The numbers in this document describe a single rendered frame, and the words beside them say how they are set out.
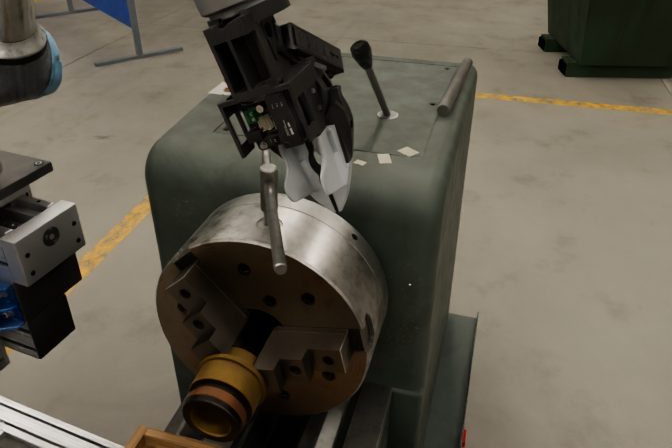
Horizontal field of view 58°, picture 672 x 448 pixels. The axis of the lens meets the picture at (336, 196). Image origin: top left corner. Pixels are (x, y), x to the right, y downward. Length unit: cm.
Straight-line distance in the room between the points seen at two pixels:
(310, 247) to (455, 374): 87
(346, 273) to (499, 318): 183
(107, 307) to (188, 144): 179
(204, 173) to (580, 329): 195
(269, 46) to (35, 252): 70
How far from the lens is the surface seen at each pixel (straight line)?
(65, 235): 116
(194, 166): 96
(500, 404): 226
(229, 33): 49
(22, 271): 111
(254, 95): 50
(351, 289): 78
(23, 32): 111
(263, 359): 79
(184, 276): 79
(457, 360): 160
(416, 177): 87
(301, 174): 58
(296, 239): 77
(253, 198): 86
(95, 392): 238
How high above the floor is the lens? 167
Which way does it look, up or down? 30 degrees down
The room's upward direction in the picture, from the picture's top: straight up
